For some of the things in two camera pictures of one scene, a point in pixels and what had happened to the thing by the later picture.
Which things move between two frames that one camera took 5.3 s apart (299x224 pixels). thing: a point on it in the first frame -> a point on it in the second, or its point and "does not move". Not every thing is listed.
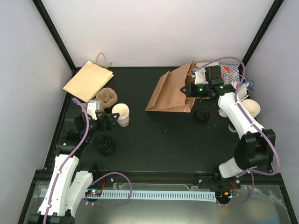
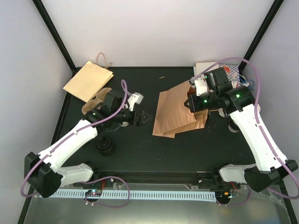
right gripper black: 190,92 -> 195,107
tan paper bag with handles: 90,80 does not move
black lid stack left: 105,146 does not move
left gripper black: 103,127 -> 139,122
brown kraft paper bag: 167,96 -> 173,116
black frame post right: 274,9 does not move
